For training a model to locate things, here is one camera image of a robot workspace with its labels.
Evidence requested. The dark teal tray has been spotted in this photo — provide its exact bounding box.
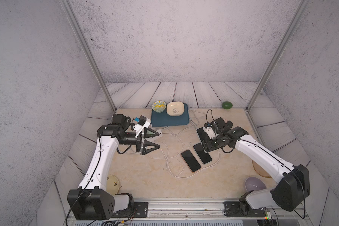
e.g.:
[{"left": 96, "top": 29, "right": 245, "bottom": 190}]
[{"left": 151, "top": 104, "right": 190, "bottom": 127}]

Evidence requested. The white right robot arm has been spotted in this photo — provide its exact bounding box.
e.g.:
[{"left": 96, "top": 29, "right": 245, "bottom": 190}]
[{"left": 196, "top": 118, "right": 310, "bottom": 217}]

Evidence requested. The aluminium frame post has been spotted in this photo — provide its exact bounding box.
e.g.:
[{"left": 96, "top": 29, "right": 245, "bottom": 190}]
[
  {"left": 246, "top": 0, "right": 310, "bottom": 112},
  {"left": 60, "top": 0, "right": 117, "bottom": 112}
]

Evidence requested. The cream panda square bowl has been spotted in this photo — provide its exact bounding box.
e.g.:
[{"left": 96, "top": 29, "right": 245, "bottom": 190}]
[{"left": 166, "top": 101, "right": 185, "bottom": 117}]

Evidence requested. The purple plate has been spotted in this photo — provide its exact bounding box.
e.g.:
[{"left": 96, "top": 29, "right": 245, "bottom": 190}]
[{"left": 244, "top": 177, "right": 267, "bottom": 192}]

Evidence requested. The white charging cable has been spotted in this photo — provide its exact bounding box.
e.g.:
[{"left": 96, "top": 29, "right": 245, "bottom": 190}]
[{"left": 145, "top": 132, "right": 193, "bottom": 160}]

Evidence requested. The green round fruit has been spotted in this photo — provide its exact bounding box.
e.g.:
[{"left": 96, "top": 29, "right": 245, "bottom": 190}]
[{"left": 222, "top": 101, "right": 233, "bottom": 110}]

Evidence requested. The phone with pale green case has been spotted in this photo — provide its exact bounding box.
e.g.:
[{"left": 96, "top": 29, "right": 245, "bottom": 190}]
[{"left": 193, "top": 143, "right": 212, "bottom": 164}]

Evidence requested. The white cable front phone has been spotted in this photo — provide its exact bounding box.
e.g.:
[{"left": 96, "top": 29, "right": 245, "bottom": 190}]
[{"left": 160, "top": 148, "right": 221, "bottom": 179}]

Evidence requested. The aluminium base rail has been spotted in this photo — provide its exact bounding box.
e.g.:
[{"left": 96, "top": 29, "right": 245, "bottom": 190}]
[{"left": 63, "top": 197, "right": 311, "bottom": 226}]

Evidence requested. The aluminium right frame post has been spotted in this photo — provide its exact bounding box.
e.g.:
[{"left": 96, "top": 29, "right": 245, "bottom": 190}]
[{"left": 246, "top": 0, "right": 310, "bottom": 112}]

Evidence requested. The black phone white edge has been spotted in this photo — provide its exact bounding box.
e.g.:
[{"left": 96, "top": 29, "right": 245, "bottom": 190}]
[{"left": 196, "top": 128, "right": 209, "bottom": 153}]

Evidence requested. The white power strip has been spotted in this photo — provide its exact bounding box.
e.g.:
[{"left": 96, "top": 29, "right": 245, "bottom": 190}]
[{"left": 155, "top": 130, "right": 163, "bottom": 139}]

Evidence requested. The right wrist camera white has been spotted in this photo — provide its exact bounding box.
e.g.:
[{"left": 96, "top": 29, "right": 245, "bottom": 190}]
[{"left": 203, "top": 122, "right": 216, "bottom": 140}]

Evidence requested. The pale yellow plate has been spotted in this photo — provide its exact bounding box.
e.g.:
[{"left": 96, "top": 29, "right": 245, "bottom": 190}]
[{"left": 106, "top": 175, "right": 121, "bottom": 196}]

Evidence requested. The phone with pink case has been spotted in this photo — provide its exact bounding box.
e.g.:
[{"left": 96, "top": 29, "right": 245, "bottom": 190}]
[{"left": 180, "top": 150, "right": 201, "bottom": 172}]

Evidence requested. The colourful patterned small bowl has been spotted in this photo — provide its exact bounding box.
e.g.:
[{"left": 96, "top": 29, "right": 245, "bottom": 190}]
[{"left": 152, "top": 100, "right": 167, "bottom": 113}]

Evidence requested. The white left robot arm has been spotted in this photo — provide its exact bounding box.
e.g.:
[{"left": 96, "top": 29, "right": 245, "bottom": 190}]
[{"left": 67, "top": 115, "right": 160, "bottom": 224}]

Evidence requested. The aluminium left frame post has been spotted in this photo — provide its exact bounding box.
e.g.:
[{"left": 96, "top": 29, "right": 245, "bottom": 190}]
[{"left": 60, "top": 0, "right": 117, "bottom": 112}]

